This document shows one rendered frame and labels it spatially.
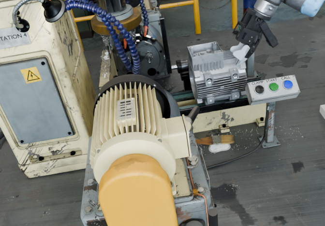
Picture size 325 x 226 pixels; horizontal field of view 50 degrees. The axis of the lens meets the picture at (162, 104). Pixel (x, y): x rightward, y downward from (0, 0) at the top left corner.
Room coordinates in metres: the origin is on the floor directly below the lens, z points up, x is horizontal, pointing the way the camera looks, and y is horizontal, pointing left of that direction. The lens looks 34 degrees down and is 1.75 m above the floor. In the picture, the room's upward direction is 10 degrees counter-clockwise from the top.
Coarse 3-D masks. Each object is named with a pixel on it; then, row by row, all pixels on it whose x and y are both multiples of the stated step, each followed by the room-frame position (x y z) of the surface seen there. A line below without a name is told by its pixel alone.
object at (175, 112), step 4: (168, 92) 0.98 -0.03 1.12; (168, 96) 0.95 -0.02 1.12; (172, 96) 0.98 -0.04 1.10; (172, 100) 0.95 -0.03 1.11; (172, 104) 0.92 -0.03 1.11; (176, 104) 0.95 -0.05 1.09; (172, 108) 0.89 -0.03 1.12; (176, 108) 0.91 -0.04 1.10; (172, 112) 0.86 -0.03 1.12; (176, 112) 0.89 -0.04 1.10; (172, 116) 0.84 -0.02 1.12; (176, 116) 0.86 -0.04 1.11
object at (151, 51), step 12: (120, 36) 1.46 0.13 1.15; (156, 36) 1.46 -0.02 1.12; (144, 48) 1.41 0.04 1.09; (156, 48) 1.41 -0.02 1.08; (120, 60) 1.41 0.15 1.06; (132, 60) 1.41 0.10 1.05; (144, 60) 1.41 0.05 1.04; (156, 60) 1.41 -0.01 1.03; (120, 72) 1.41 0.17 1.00; (132, 72) 1.40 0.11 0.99; (144, 72) 1.41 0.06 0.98; (156, 72) 1.41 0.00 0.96
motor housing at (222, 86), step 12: (228, 60) 1.17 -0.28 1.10; (192, 72) 1.28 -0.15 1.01; (204, 72) 1.15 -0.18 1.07; (216, 72) 1.14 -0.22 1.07; (228, 72) 1.14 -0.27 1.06; (240, 72) 1.14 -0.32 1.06; (192, 84) 1.25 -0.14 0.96; (204, 84) 1.11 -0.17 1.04; (216, 84) 1.11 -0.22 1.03; (228, 84) 1.11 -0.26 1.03; (240, 84) 1.11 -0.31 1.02; (204, 96) 1.11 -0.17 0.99; (216, 96) 1.12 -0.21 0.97; (228, 96) 1.15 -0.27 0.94
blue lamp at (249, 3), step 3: (243, 0) 1.50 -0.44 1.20; (246, 0) 1.48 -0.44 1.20; (249, 0) 1.48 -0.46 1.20; (252, 0) 1.47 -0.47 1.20; (255, 0) 1.48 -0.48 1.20; (243, 3) 1.51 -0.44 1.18; (246, 3) 1.49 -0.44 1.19; (249, 3) 1.48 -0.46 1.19; (252, 3) 1.48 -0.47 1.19; (243, 6) 1.50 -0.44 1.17; (246, 6) 1.48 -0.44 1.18; (249, 6) 1.48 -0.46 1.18; (252, 6) 1.47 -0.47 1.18
